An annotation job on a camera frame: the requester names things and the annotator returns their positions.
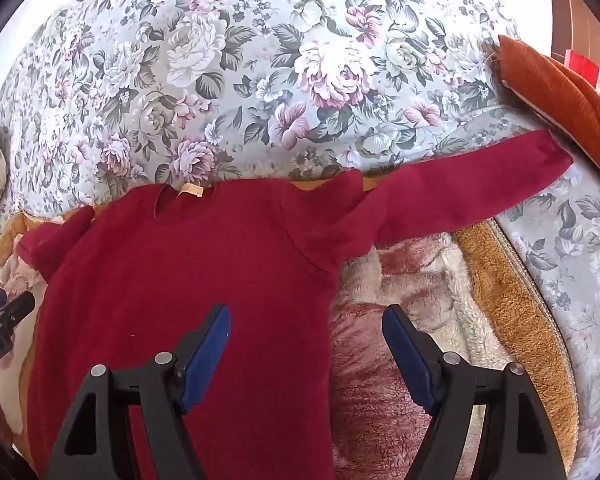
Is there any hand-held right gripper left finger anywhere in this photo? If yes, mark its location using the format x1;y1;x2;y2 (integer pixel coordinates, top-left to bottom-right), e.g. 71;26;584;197
52;303;232;480

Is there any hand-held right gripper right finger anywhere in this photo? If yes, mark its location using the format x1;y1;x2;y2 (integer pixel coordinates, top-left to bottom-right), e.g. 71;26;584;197
382;304;568;480

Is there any dark red sweater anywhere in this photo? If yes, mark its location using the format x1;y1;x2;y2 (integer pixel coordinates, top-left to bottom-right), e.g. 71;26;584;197
16;129;574;480

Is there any rose fleece blanket orange border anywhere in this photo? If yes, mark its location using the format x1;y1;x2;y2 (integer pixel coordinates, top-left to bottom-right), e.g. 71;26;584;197
0;172;581;480

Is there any floral bed sheet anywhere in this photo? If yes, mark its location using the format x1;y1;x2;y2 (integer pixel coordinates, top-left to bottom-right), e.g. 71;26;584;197
430;105;600;480

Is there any floral duvet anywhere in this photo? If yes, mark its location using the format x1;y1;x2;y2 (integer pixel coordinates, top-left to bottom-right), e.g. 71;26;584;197
0;0;546;211

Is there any orange velvet cushion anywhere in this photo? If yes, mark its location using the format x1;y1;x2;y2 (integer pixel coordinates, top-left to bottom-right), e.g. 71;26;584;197
497;34;600;188

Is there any red paper item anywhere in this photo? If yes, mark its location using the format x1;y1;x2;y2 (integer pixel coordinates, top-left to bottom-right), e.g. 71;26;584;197
562;50;600;111

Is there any brown wooden furniture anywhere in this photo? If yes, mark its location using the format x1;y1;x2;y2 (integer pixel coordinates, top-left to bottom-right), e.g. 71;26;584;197
547;0;600;63

